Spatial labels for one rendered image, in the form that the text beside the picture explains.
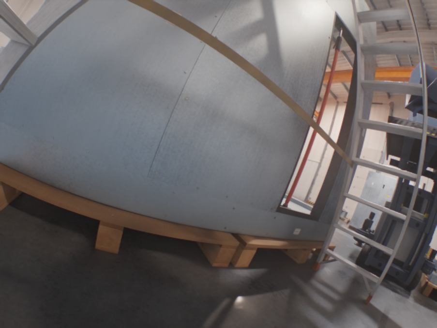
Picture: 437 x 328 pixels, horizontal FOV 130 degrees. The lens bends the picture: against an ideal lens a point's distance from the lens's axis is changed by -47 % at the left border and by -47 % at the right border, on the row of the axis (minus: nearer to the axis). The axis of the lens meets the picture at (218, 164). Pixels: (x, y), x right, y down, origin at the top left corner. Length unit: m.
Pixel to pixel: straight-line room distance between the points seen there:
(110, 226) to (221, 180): 0.54
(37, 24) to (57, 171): 0.58
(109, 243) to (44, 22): 0.77
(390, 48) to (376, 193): 6.18
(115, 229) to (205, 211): 0.44
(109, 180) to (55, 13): 0.64
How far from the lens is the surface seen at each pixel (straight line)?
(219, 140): 0.89
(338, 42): 1.89
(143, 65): 0.83
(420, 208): 3.13
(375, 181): 7.24
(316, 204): 1.73
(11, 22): 0.41
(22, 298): 0.67
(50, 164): 0.89
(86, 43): 0.89
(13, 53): 0.54
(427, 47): 10.56
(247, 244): 1.07
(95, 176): 0.84
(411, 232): 2.79
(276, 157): 1.10
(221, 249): 0.99
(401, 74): 9.71
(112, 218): 0.79
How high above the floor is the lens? 0.53
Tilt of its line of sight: 2 degrees down
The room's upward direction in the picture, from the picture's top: 22 degrees clockwise
